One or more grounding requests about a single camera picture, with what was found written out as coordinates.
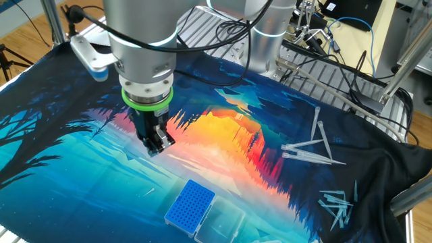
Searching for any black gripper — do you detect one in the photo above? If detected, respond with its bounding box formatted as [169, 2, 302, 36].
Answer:
[130, 107, 176, 158]

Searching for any blue pipette tip holder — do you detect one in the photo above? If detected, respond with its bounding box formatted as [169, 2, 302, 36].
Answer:
[164, 179, 217, 239]

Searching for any large clear pipette tip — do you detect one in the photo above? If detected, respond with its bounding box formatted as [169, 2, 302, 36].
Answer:
[317, 120, 333, 160]
[281, 151, 333, 166]
[280, 138, 325, 151]
[310, 106, 321, 141]
[288, 148, 347, 166]

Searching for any landscape print cloth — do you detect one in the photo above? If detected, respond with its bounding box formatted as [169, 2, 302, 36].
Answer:
[0, 22, 432, 243]

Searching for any small clear hinged lid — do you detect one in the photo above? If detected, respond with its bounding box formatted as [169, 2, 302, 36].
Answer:
[194, 195, 246, 243]

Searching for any black tripod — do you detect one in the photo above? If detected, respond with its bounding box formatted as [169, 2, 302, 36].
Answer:
[0, 43, 34, 82]

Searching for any silver metal stand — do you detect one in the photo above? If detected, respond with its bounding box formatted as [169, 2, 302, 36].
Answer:
[290, 0, 333, 47]

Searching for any black flat adapter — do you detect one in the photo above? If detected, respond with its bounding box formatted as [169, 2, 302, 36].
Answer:
[350, 89, 385, 114]

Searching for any cream desk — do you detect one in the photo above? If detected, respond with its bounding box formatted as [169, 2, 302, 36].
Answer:
[317, 0, 406, 80]

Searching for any black laptop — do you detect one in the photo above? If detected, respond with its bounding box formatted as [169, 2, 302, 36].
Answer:
[320, 0, 384, 33]

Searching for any white equipment cabinet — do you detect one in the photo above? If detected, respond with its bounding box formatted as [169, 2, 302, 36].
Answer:
[396, 0, 432, 77]

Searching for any green flange ring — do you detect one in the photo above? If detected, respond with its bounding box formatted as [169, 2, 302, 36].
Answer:
[121, 86, 175, 111]

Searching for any thin black cable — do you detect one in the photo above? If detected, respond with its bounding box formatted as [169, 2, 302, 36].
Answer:
[175, 6, 254, 88]

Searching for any thick black cable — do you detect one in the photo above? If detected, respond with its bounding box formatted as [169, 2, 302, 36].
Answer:
[61, 0, 274, 55]

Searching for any aluminium frame post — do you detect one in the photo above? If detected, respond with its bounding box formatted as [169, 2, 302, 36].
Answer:
[377, 18, 432, 106]
[40, 0, 67, 47]

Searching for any black floor cable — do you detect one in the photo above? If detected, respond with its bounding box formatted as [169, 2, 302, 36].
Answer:
[11, 0, 51, 48]

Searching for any grey hose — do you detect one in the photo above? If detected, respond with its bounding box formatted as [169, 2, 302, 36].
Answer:
[275, 57, 406, 143]

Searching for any blue cable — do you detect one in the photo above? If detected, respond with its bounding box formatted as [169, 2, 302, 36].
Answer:
[325, 16, 377, 78]

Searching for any black cable bundle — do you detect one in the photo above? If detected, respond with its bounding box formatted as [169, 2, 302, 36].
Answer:
[279, 38, 420, 146]

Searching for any aluminium frame bar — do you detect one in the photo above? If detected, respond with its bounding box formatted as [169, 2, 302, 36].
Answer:
[389, 175, 432, 217]

